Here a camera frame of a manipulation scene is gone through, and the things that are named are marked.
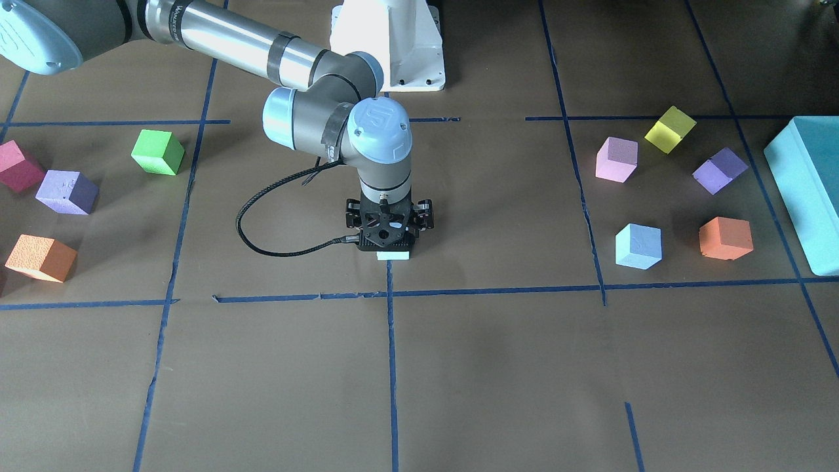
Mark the red foam block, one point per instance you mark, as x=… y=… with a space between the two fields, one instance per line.
x=19 y=170

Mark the yellow foam block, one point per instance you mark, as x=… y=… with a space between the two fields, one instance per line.
x=670 y=129

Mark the orange foam block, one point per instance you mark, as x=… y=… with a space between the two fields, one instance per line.
x=725 y=238
x=41 y=258

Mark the purple foam block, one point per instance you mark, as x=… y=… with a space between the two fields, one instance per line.
x=719 y=170
x=68 y=192

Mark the green foam block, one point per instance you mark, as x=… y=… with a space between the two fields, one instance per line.
x=158 y=152

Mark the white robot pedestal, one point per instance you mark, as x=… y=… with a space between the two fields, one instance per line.
x=403 y=36

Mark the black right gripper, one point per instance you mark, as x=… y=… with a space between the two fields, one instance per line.
x=352 y=216

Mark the cyan plastic bin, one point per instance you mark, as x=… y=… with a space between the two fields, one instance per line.
x=803 y=159

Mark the pink foam block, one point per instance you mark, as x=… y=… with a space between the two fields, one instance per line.
x=616 y=159

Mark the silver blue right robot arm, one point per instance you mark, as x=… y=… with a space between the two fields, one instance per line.
x=324 y=103

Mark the light blue foam block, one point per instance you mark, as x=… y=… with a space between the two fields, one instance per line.
x=394 y=255

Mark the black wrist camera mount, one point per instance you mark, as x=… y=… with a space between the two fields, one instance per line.
x=386 y=239

